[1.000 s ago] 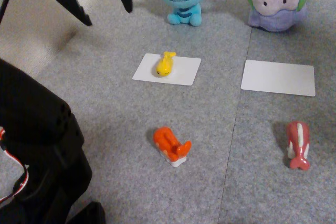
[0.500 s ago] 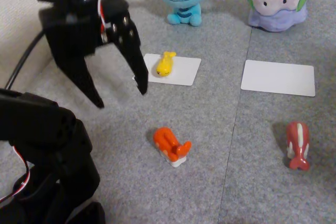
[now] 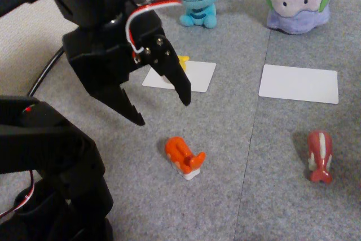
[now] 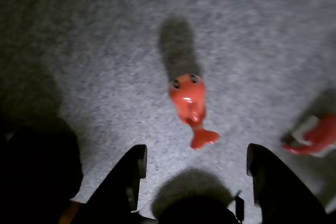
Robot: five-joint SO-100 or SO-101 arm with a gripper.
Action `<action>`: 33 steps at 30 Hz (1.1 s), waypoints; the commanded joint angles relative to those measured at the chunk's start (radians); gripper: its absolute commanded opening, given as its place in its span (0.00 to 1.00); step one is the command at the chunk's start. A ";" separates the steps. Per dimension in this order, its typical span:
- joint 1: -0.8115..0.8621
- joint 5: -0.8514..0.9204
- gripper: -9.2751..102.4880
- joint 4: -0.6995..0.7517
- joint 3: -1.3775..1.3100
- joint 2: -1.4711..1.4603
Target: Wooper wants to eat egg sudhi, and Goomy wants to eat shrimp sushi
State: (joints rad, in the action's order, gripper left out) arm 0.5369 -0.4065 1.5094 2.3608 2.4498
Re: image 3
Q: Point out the yellow egg sushi toy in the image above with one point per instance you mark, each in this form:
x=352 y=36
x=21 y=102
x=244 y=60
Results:
x=184 y=61

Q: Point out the orange shrimp sushi toy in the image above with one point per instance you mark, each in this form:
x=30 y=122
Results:
x=180 y=150

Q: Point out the purple Goomy plush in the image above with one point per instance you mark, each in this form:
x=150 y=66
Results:
x=299 y=1

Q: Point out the red tuna sushi toy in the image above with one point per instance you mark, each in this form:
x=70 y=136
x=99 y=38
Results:
x=318 y=153

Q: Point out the white card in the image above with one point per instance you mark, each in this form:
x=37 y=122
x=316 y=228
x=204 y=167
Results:
x=299 y=83
x=200 y=77

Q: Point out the grey felt mat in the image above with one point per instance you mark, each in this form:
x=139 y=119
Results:
x=169 y=210
x=282 y=210

